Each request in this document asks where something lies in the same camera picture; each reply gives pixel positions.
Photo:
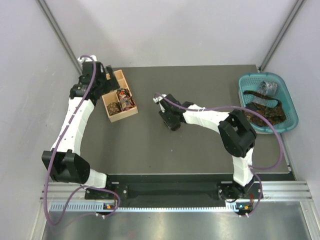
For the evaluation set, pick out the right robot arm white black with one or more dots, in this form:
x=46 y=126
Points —
x=237 y=135

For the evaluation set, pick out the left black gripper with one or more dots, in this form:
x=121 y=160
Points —
x=110 y=84

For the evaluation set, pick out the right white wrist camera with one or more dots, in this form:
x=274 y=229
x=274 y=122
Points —
x=157 y=99

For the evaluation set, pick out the aluminium frame post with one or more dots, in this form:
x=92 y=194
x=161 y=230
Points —
x=293 y=13
x=43 y=5

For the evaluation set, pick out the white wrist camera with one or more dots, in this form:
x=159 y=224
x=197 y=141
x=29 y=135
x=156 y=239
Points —
x=86 y=58
x=157 y=99

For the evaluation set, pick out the grey patterned tie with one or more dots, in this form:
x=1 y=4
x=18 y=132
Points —
x=267 y=88

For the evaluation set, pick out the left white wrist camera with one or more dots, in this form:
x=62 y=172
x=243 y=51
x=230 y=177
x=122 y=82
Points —
x=86 y=58

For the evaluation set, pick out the teal plastic basket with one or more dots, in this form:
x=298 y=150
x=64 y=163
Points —
x=251 y=81

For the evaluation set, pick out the brown patterned rolled tie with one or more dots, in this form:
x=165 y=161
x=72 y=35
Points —
x=113 y=108

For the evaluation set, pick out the wooden compartment box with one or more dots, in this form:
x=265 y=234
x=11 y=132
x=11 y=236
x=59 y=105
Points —
x=112 y=97

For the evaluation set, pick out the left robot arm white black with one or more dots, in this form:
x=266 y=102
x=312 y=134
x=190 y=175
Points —
x=63 y=161

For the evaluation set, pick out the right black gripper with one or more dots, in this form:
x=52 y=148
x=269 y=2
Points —
x=171 y=124

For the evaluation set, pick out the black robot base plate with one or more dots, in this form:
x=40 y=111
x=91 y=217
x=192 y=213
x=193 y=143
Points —
x=169 y=190

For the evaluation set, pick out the colourful rolled tie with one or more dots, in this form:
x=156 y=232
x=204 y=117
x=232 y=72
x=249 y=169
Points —
x=125 y=99

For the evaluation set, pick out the right aluminium frame post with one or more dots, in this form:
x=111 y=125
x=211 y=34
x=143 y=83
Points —
x=293 y=13

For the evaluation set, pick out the left aluminium frame post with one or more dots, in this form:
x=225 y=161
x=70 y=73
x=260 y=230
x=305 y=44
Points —
x=43 y=5

